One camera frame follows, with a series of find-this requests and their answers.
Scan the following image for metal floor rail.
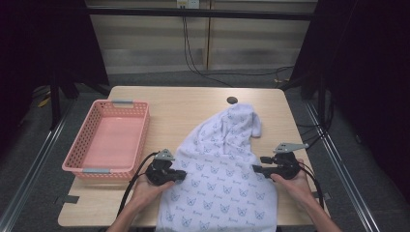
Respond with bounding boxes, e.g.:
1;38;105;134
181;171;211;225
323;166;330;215
304;100;383;232
0;99;76;232

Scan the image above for pink perforated plastic basket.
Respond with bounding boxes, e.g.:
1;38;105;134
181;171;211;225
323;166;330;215
61;99;151;181

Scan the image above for black tape piece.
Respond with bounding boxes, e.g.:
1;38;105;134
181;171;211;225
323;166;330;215
55;194;80;206

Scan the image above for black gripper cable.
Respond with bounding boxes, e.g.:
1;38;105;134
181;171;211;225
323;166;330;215
116;151;161;217
299;161;325;211

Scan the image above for black hanging wall cable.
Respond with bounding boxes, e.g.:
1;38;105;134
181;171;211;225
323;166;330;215
181;15;234;88

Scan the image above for white cat-print cloth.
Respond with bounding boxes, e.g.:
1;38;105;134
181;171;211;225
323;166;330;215
155;102;280;232

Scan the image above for person's right hand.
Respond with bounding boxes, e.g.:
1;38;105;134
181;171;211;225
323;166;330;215
270;159;315;209

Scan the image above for black curtain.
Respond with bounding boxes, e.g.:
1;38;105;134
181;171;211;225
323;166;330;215
289;0;410;201
0;0;110;153

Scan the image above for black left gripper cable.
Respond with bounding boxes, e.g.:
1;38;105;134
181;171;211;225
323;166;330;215
116;151;161;217

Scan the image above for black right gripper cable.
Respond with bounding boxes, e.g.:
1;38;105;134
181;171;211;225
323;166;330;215
299;161;325;211

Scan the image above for bundle of black floor cables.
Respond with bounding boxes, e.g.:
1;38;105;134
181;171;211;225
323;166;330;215
295;120;335;151

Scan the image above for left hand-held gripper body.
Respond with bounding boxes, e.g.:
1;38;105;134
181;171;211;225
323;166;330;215
145;148;177;187

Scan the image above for black horizontal bar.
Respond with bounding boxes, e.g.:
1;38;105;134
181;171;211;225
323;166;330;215
86;7;318;21

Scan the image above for white wall socket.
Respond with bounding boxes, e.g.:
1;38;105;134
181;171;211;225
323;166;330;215
176;0;200;10

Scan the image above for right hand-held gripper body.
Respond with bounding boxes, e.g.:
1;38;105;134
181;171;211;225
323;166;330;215
272;142;309;181

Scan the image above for person's left hand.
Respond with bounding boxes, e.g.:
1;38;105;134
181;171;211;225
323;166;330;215
132;175;175;213

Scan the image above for black metal stand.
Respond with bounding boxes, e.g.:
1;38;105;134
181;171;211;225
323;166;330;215
48;72;63;131
316;75;327;128

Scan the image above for grey tape piece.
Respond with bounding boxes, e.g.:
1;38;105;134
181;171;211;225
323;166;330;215
311;191;332;201

